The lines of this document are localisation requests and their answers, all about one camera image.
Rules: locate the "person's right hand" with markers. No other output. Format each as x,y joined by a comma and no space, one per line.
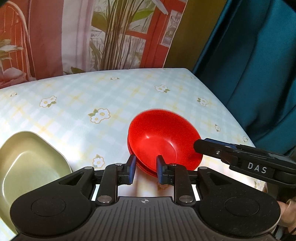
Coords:
287,214

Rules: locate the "teal curtain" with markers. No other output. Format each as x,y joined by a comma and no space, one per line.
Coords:
248,62

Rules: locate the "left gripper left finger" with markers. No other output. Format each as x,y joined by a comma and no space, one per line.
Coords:
85,180

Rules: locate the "large green square plate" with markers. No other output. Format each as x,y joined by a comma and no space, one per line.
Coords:
27,162

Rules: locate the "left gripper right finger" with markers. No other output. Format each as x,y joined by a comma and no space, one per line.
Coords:
206,180

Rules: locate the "printed room backdrop cloth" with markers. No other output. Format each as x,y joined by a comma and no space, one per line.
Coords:
43,39

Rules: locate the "large red bowl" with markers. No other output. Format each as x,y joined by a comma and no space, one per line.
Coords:
161,132

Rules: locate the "floral checked tablecloth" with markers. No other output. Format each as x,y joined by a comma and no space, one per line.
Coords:
86,116

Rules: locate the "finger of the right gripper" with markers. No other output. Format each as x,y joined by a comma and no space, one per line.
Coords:
257,163

